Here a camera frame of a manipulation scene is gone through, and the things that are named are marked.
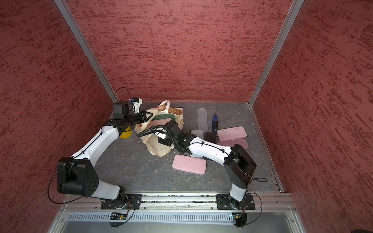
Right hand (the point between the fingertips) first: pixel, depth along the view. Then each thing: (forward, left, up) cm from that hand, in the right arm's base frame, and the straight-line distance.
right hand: (163, 133), depth 83 cm
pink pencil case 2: (+16, +6, -10) cm, 19 cm away
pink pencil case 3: (+9, -45, -16) cm, 49 cm away
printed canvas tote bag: (-4, +7, -9) cm, 12 cm away
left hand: (+8, +7, +5) cm, 12 cm away
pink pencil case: (-13, -15, -14) cm, 25 cm away
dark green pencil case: (+22, +3, -12) cm, 25 cm away
